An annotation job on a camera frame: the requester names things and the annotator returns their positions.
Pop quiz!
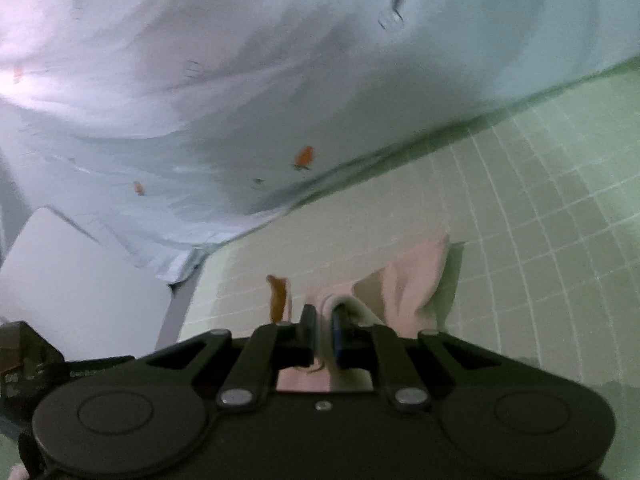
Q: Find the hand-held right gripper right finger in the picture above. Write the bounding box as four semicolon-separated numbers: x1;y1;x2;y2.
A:
330;304;502;411

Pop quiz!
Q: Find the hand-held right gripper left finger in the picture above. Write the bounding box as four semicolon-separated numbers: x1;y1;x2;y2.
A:
145;304;319;411

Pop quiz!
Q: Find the pink garment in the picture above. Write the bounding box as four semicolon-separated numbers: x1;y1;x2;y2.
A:
267;232;452;394

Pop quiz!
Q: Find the white rounded panel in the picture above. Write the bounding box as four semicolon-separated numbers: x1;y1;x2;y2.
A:
0;206;175;362

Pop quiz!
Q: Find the light blue printed blanket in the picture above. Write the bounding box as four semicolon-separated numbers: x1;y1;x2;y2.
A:
0;0;640;287

